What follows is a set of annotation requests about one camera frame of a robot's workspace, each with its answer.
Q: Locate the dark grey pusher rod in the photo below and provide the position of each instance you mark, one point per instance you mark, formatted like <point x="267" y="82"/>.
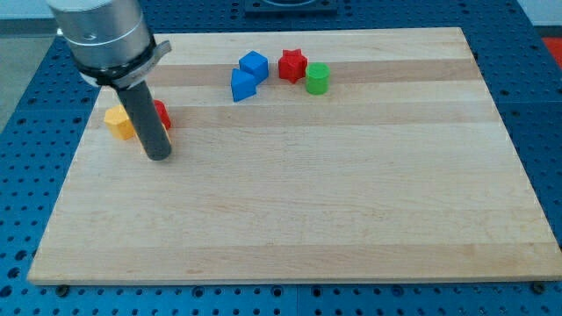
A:
<point x="140" y="108"/>

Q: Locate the red cylinder block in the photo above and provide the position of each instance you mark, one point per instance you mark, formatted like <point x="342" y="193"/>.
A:
<point x="162" y="113"/>

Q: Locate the yellow hexagon block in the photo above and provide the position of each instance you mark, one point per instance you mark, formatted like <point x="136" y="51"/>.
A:
<point x="118" y="123"/>

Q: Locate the blue triangle block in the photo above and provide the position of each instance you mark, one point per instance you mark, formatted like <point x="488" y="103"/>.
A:
<point x="243" y="85"/>

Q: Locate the blue cube block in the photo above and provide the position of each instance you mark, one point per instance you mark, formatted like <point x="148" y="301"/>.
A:
<point x="255" y="64"/>

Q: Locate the red star block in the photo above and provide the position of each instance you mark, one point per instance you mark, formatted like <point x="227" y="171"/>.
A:
<point x="292" y="65"/>

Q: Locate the green cylinder block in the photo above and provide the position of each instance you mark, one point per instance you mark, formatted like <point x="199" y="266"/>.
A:
<point x="317" y="78"/>

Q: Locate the light wooden board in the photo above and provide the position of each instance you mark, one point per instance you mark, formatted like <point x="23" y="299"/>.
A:
<point x="402" y="172"/>

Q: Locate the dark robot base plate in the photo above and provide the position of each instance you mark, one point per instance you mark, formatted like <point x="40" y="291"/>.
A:
<point x="274" y="7"/>

